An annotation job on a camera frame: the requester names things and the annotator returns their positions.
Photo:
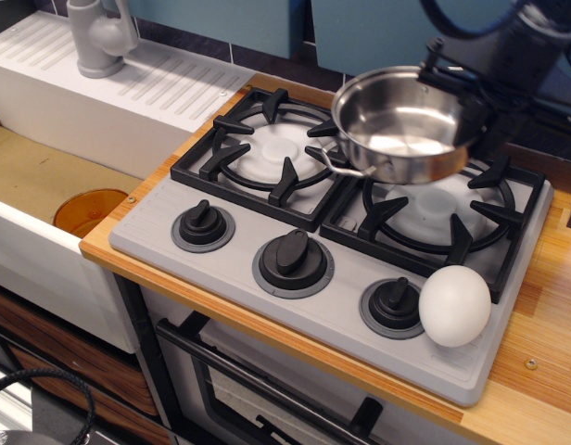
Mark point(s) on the toy oven door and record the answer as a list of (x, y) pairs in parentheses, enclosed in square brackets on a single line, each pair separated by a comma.
[(251, 393)]

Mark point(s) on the stainless steel pot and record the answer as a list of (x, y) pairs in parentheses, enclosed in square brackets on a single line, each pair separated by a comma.
[(394, 129)]

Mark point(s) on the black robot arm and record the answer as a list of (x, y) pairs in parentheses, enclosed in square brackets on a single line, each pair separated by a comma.
[(545, 20)]

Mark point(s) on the black burner grate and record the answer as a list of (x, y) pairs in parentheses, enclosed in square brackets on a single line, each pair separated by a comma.
[(265, 155), (481, 217)]

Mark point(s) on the black left burner grate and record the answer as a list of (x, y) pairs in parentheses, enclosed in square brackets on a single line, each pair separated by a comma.
[(265, 155)]

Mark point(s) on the black stove knob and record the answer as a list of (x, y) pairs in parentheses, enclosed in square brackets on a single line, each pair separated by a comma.
[(203, 228), (293, 266), (390, 308)]

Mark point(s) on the black right stove knob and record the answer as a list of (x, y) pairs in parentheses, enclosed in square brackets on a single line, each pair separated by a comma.
[(390, 308)]

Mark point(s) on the wooden drawer front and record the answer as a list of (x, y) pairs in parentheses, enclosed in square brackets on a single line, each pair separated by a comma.
[(123, 403)]

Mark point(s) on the black oven door handle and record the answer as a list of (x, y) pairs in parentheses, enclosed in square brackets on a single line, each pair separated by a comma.
[(186, 337)]

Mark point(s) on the grey toy stove top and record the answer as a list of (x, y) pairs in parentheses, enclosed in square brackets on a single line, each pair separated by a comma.
[(331, 316)]

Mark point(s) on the orange sink drain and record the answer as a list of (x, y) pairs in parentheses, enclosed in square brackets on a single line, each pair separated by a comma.
[(80, 214)]

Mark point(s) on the black right burner grate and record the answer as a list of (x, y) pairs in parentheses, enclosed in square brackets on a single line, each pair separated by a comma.
[(481, 217)]

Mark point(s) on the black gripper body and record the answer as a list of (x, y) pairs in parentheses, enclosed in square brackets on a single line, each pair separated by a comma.
[(500, 85)]

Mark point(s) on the white egg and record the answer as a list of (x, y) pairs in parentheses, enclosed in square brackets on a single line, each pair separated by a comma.
[(454, 306)]

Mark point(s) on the grey toy faucet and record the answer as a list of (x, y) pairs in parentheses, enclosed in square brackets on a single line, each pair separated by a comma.
[(101, 42)]

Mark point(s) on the black left stove knob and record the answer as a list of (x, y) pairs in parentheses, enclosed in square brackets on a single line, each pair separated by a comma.
[(203, 228)]

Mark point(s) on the white toy sink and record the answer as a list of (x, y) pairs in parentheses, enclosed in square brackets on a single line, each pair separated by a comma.
[(62, 134)]

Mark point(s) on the black middle stove knob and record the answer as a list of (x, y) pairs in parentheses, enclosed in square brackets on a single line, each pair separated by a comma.
[(293, 266)]

